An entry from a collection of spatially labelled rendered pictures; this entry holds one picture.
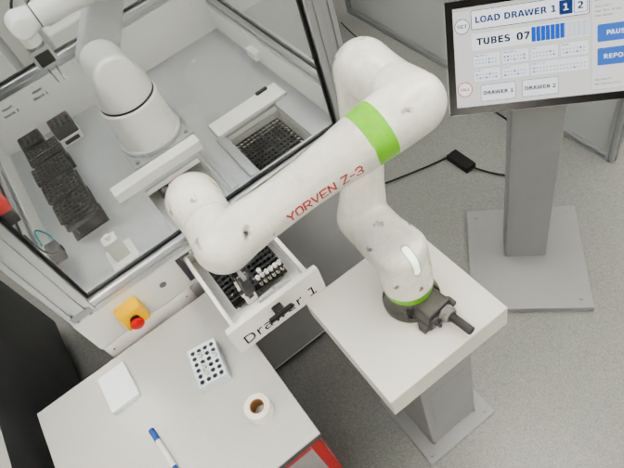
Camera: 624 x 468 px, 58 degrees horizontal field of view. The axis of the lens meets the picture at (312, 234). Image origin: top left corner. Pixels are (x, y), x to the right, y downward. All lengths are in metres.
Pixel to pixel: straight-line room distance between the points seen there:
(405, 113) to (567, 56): 0.81
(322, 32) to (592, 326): 1.52
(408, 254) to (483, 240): 1.30
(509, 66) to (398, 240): 0.66
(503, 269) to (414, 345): 1.10
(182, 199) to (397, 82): 0.44
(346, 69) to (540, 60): 0.73
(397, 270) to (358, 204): 0.19
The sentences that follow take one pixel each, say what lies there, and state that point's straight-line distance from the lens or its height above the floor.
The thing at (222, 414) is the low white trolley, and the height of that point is 0.76.
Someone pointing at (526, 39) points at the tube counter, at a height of 1.10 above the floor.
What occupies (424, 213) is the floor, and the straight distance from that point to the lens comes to 2.69.
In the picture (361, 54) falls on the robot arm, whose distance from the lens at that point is 1.12.
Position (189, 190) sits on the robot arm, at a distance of 1.05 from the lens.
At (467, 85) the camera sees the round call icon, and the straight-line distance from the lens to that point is 1.70.
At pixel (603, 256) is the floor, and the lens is 2.58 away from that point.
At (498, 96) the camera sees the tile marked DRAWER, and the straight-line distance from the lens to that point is 1.71.
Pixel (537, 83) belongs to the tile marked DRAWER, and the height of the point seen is 1.01.
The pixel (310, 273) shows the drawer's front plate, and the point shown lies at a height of 0.93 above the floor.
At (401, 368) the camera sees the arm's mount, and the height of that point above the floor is 0.84.
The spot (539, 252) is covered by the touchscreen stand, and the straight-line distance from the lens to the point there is 2.48.
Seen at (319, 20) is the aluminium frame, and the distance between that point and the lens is 1.50.
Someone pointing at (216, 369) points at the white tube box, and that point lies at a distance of 1.58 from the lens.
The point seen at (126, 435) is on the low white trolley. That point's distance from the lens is 1.68.
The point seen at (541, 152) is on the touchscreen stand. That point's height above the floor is 0.66.
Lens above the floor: 2.12
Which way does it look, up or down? 51 degrees down
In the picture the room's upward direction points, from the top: 23 degrees counter-clockwise
